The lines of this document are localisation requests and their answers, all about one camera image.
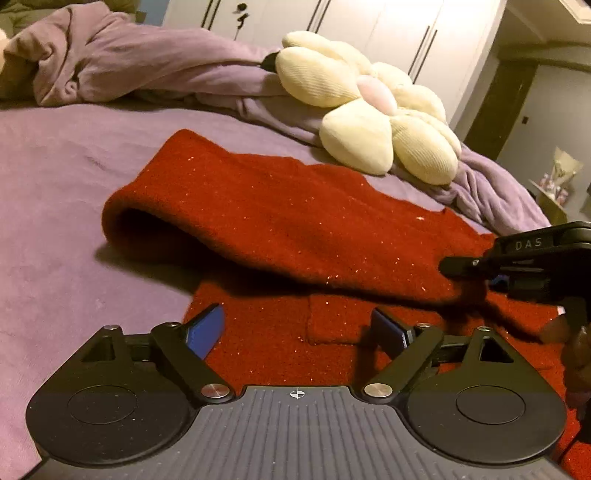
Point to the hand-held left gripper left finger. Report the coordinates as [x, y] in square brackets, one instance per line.
[207, 328]

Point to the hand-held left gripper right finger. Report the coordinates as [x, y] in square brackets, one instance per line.
[385, 330]

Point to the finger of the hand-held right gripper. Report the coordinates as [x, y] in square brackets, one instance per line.
[461, 266]
[500, 281]

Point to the red knit sweater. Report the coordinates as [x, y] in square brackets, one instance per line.
[286, 221]

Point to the person's right hand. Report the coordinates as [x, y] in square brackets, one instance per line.
[577, 369]

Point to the yellow stool with small things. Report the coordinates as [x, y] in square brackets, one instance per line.
[556, 189]

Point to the dark door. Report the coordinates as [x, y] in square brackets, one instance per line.
[501, 110]

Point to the cream flower-shaped plush pillow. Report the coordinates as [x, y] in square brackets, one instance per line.
[360, 129]

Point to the purple bed sheet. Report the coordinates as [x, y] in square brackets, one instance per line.
[60, 207]

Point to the white wardrobe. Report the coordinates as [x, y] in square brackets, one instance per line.
[369, 27]

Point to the purple crumpled blanket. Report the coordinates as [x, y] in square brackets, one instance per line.
[138, 60]

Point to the green pillow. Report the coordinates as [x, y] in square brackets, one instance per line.
[27, 11]

